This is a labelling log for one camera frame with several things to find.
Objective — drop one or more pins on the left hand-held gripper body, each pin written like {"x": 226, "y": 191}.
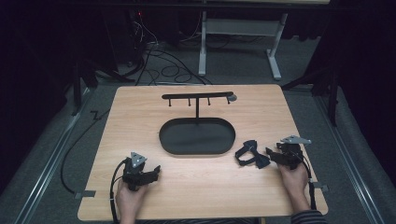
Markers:
{"x": 134, "y": 175}

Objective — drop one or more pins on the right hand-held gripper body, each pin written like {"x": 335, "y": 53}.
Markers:
{"x": 291, "y": 154}

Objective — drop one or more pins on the black bow tie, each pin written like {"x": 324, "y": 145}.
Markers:
{"x": 253, "y": 155}

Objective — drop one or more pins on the person's left hand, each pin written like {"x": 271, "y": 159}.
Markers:
{"x": 129, "y": 200}

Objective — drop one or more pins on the person's right hand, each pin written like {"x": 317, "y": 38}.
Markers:
{"x": 294, "y": 180}

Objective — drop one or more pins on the grey tape piece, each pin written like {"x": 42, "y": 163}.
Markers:
{"x": 321, "y": 186}
{"x": 84, "y": 194}

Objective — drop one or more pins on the black hook rack with tray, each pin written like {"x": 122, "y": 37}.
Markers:
{"x": 197, "y": 135}

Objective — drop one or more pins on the black metal stand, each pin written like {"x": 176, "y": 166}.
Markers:
{"x": 333, "y": 93}
{"x": 77, "y": 84}

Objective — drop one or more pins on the metal floor rail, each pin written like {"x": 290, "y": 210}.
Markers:
{"x": 348, "y": 168}
{"x": 49, "y": 168}

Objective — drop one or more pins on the grey metal desk frame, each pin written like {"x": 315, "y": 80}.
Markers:
{"x": 239, "y": 28}

